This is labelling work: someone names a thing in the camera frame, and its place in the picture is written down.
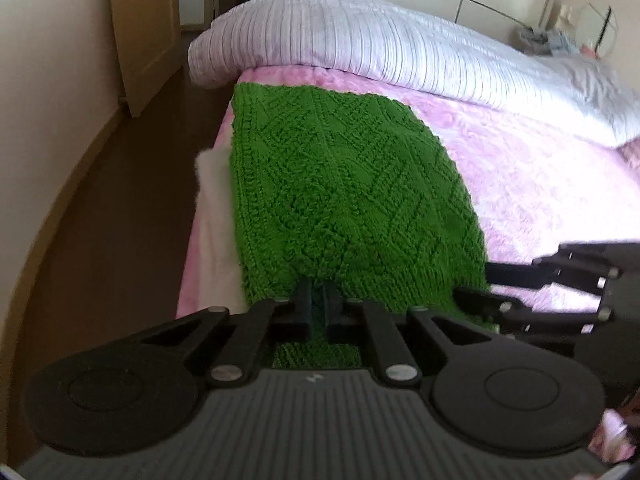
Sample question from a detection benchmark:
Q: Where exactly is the green knitted sweater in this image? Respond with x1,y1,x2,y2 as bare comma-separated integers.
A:
228,81,494,370

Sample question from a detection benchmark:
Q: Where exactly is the person's right hand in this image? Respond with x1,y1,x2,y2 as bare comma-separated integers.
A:
588,410,636,464

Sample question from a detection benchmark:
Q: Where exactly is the white folded cloth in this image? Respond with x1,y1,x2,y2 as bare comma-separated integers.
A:
196,146,247,314

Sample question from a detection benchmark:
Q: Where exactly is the pink floral blanket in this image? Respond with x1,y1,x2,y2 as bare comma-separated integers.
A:
177,66,639,316

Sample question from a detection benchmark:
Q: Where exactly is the striped lilac duvet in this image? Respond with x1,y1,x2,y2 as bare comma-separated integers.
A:
188,0,639,148

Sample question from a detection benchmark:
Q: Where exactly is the light blue garment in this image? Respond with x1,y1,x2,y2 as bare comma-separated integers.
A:
518,26,580,56

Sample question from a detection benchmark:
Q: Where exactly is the round vanity mirror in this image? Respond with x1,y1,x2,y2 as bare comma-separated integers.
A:
575,2,618,60

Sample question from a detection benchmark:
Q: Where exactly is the wooden door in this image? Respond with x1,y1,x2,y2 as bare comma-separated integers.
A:
110,0,182,117

